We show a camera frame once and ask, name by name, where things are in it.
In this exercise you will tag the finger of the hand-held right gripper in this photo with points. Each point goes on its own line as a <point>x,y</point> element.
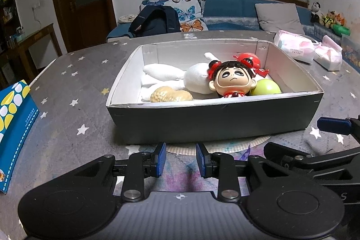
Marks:
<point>287,154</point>
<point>334,125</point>

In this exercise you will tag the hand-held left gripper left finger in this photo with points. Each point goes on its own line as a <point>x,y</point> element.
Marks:
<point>161,160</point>

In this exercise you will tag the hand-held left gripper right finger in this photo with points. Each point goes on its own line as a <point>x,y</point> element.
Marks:
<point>201,160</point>

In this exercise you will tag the grey cardboard box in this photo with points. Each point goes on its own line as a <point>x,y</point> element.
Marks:
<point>197,122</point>

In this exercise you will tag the beige peanut toy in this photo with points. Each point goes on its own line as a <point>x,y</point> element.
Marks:
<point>168,95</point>

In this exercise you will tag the green ball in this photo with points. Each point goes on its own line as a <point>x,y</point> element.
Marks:
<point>265,87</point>

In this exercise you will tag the black-haired doll figure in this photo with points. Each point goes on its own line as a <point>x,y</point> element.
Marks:
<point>230,82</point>

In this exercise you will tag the red round robot toy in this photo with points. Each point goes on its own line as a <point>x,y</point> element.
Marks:
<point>249,57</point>

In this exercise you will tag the white paper plate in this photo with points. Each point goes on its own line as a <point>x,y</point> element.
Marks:
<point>225,145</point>

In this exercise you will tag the pink tissue packet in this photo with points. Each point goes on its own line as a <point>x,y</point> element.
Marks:
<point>295,46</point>
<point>329,54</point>

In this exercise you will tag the printed storage box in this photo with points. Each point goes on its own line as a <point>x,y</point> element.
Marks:
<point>351,51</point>

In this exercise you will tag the white plush toy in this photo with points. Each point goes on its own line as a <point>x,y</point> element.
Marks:
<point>197,78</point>

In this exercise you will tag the grey star-print tablecloth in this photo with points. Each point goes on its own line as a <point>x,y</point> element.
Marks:
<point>84,105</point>

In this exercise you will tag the green bowl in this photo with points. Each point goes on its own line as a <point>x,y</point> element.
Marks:
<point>341,29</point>

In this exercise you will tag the orange plush toys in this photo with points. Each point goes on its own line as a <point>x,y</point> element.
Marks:
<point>333,19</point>

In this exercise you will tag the panda plush toy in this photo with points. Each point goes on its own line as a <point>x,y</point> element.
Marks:
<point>315,10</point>

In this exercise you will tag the plain beige cushion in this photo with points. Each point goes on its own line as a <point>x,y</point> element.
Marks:
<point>278,18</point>

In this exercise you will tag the dark blue backpack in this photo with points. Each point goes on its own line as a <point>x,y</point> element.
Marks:
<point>154,22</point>

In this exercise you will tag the beige cloth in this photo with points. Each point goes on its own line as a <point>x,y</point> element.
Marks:
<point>127,18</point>

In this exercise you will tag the blue dotted tissue box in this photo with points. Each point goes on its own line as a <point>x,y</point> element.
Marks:
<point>17,130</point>

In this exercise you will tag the butterfly print pillow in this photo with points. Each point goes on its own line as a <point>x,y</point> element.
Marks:
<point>185,13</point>

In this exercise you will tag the blue sofa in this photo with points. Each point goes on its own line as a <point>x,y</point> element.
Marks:
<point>230,10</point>

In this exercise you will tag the brown wooden desk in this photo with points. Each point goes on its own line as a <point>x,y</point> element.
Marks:
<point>36,37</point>

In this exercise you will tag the wooden shelf cabinet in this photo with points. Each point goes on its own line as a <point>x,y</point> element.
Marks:
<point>8,12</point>

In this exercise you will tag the white wall socket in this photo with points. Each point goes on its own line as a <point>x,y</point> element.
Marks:
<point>36,5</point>

